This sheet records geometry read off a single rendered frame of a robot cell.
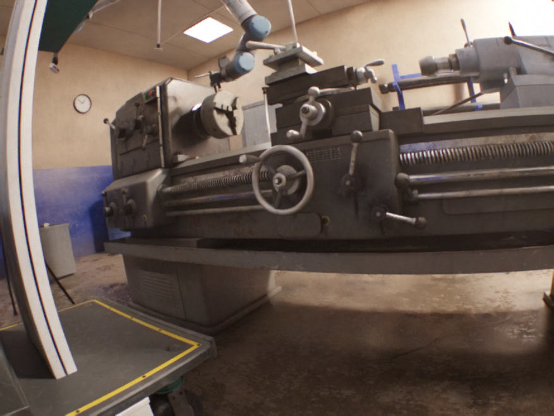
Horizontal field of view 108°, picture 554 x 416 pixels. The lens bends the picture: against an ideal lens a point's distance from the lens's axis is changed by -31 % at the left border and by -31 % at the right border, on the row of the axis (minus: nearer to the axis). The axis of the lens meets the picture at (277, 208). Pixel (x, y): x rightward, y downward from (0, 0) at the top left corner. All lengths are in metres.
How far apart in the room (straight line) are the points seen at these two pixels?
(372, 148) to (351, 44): 4.00
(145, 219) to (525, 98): 1.65
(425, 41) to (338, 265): 4.02
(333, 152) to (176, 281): 1.04
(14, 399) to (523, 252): 1.15
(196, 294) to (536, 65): 1.73
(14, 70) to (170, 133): 1.00
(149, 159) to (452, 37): 4.12
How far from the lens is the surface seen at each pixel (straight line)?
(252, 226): 1.22
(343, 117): 0.85
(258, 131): 5.07
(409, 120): 0.95
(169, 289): 1.62
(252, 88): 5.36
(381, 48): 4.61
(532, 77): 1.18
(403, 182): 0.67
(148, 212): 1.45
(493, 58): 1.22
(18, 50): 0.77
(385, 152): 0.81
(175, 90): 1.65
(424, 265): 0.83
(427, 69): 1.23
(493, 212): 0.99
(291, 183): 0.85
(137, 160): 1.75
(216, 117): 1.50
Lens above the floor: 0.68
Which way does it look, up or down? 4 degrees down
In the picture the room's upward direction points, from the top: 6 degrees counter-clockwise
